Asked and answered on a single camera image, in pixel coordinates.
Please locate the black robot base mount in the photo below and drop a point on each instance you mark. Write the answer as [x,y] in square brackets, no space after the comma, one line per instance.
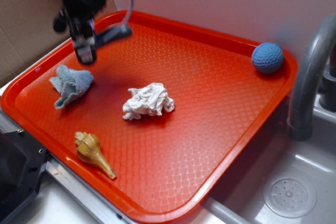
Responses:
[22,164]

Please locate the crumpled white paper towel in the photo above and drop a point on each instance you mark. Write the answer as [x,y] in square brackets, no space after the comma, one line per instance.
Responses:
[149,100]

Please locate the brown plastic conch shell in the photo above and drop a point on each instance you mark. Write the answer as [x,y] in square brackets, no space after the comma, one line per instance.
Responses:
[89,151]

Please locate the red plastic tray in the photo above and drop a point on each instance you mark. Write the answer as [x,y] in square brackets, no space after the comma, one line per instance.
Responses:
[165,165]

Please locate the green knitted cloth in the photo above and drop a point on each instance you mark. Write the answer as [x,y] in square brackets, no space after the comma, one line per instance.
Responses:
[70,84]

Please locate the grey toy faucet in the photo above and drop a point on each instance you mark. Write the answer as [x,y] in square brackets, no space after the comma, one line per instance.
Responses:
[316,74]

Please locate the blue dimpled ball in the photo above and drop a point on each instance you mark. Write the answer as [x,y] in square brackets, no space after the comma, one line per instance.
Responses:
[267,57]

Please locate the round sink drain strainer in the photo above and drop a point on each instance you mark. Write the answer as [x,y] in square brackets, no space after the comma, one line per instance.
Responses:
[289,195]

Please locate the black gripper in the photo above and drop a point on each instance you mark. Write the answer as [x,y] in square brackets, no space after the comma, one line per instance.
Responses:
[77,15]

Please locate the grey plastic sink basin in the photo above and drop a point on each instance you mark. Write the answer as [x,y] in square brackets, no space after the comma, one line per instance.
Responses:
[237,197]

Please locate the aluminium frame rail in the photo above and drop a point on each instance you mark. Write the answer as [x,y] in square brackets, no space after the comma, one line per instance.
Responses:
[63,197]

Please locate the brown cardboard panel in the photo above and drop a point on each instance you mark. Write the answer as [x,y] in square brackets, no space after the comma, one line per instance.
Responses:
[27,34]

